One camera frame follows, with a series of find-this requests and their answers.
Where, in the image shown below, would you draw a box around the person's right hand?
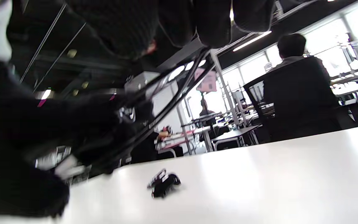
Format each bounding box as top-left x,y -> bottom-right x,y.
64,0 -> 276,59

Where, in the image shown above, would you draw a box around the black office chair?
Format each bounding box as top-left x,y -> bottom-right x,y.
244,56 -> 342,142

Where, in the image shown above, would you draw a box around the grey office desk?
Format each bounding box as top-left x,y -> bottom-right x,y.
212,124 -> 262,151

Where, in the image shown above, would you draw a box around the metal equipment rack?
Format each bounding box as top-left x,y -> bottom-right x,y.
330,31 -> 358,125

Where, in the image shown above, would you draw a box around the black thin-armed sunglasses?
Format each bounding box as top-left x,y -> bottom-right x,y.
83,47 -> 217,176

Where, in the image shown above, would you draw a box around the red-edged desk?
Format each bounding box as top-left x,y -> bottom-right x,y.
157,129 -> 212,156

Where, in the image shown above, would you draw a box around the long ceiling light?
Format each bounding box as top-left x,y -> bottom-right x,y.
232,30 -> 273,52

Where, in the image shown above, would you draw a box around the pink-screen monitor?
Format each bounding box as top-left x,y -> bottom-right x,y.
195,68 -> 218,93

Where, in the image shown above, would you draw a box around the person's left hand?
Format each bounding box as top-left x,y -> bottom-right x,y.
0,61 -> 154,218

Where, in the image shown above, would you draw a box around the black sunglasses gold metal bridge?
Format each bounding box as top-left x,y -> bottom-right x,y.
147,169 -> 182,199

